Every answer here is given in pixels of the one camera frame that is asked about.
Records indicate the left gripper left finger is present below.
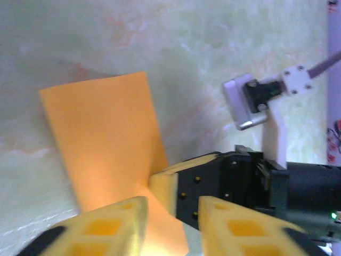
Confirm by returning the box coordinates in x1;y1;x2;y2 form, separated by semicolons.
15;196;149;256

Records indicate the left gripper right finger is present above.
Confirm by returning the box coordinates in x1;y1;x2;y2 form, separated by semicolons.
198;196;326;256

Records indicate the orange square paper sheet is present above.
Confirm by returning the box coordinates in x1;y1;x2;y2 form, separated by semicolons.
38;71;190;256

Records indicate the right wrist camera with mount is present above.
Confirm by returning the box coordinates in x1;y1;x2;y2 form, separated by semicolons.
221;63;315;171

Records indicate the grey right arm cable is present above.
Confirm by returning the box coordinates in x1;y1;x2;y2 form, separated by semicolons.
307;49;341;79

